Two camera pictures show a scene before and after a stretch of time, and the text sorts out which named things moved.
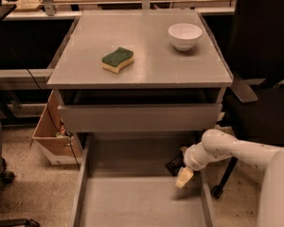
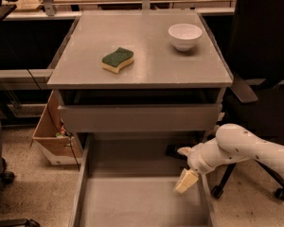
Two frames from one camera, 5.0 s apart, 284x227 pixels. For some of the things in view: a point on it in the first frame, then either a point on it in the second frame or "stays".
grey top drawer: x=140 y=110 stays
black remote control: x=174 y=165 -> x=172 y=150
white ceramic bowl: x=184 y=36 stays
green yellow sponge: x=115 y=61 stays
